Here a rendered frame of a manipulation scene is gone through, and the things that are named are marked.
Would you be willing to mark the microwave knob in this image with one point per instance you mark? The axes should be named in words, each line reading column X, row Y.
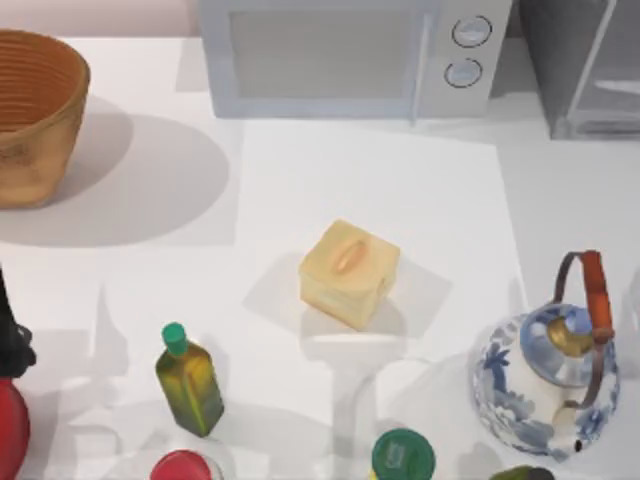
column 463, row 73
column 471, row 30

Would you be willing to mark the dark green bottle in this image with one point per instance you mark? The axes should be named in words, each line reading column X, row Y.
column 522, row 473

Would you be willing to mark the blue and white teapot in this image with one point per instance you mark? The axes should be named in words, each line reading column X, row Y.
column 540, row 380

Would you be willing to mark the green olive oil bottle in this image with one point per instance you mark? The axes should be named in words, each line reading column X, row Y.
column 192, row 385

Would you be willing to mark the red round object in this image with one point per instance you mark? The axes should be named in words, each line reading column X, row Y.
column 11, row 430

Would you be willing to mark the green lidded jar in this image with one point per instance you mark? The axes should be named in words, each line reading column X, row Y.
column 402, row 455

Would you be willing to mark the red lidded jar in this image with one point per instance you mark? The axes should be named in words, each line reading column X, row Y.
column 182, row 466

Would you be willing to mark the brown woven basket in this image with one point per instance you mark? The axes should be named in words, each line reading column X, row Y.
column 35, row 145

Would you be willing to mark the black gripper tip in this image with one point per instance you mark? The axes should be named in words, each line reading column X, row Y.
column 11, row 345

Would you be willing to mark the pale microwave oven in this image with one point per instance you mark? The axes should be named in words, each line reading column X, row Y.
column 345, row 60

